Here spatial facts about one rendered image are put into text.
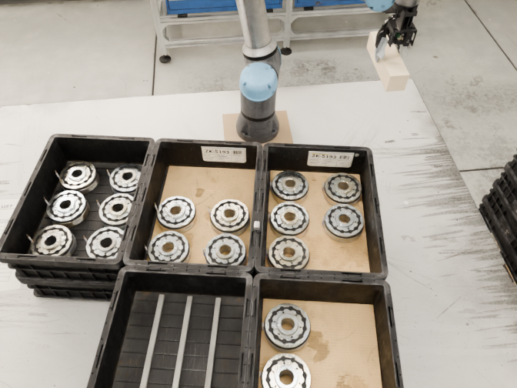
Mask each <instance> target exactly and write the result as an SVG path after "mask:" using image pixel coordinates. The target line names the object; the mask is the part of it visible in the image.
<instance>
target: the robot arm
mask: <svg viewBox="0 0 517 388"><path fill-rule="evenodd" d="M360 1H364V2H365V3H366V4H367V6H368V7H369V8H370V9H371V10H373V11H374V12H385V13H386V14H392V13H396V15H392V17H388V19H387V20H385V24H384V25H382V27H381V28H380V29H379V31H378V33H377V35H376V38H375V61H376V62H378V60H379V59H383V58H384V56H385V47H386V45H387V43H388V44H389V47H391V45H394V44H397V45H398V52H399V54H400V56H401V58H402V56H403V55H404V56H405V57H406V58H407V57H408V51H407V46H409V43H410V44H411V46H413V43H414V40H415V36H416V33H417V31H418V30H417V29H416V27H415V25H414V24H413V22H412V20H413V17H414V16H417V13H418V12H417V10H416V9H417V8H418V6H419V3H420V0H360ZM236 5H237V8H238V14H239V18H240V22H241V25H242V31H243V35H244V39H245V44H244V45H243V46H242V52H243V56H244V60H245V68H244V69H243V70H242V73H241V75H240V79H239V87H240V102H241V112H240V113H239V115H238V118H237V121H236V132H237V134H238V136H239V137H240V138H241V139H243V140H244V141H246V142H259V143H261V144H262V143H266V142H270V141H272V140H273V139H274V138H275V137H276V136H277V135H278V133H279V121H278V118H277V115H276V113H275V100H276V91H277V85H278V80H279V71H280V67H281V64H282V55H281V51H280V49H279V47H278V46H277V42H276V40H275V39H274V38H273V37H271V33H270V29H269V21H268V16H267V11H266V7H265V0H236ZM413 32H414V33H415V35H414V38H413V40H412V35H413ZM386 36H388V37H389V40H388V39H387V38H386Z"/></svg>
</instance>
